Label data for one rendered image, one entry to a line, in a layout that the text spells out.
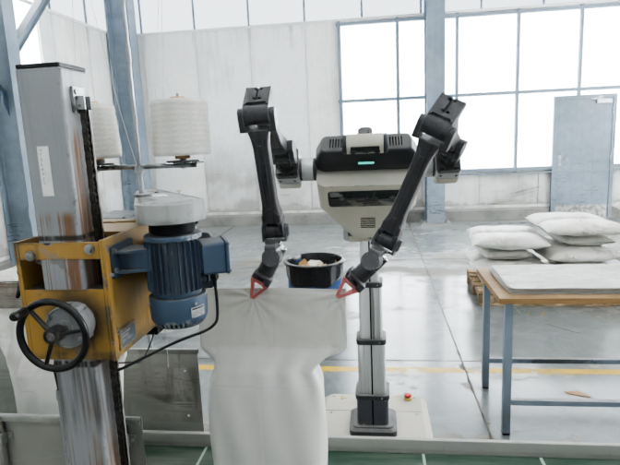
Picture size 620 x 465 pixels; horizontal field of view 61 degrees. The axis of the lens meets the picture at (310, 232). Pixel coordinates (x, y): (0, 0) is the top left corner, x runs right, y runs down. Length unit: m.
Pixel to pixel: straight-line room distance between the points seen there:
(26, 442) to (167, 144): 1.09
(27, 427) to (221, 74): 8.63
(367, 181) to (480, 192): 7.93
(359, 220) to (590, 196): 8.40
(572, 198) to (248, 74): 6.11
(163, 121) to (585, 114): 9.15
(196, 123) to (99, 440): 0.88
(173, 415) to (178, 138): 1.31
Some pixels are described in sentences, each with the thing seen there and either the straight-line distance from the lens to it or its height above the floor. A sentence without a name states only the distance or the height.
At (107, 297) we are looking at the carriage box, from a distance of 1.41.
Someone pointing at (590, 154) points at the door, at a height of 1.10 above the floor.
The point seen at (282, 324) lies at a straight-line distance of 1.77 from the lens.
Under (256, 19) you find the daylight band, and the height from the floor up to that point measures 3.69.
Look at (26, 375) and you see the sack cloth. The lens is 2.09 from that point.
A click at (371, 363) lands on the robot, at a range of 2.38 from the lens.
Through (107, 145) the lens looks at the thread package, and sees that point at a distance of 1.60.
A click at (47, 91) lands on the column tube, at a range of 1.41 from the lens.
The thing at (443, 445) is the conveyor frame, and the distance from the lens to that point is 2.20.
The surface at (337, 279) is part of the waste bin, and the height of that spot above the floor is 0.52.
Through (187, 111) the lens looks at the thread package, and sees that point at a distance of 1.48.
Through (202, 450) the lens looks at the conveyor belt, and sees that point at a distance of 2.26.
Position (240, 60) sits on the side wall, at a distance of 10.03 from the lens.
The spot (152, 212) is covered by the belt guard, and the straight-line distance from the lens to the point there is 1.35.
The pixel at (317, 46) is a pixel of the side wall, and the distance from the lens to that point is 9.82.
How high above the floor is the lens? 1.56
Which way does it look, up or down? 10 degrees down
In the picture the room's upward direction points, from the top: 3 degrees counter-clockwise
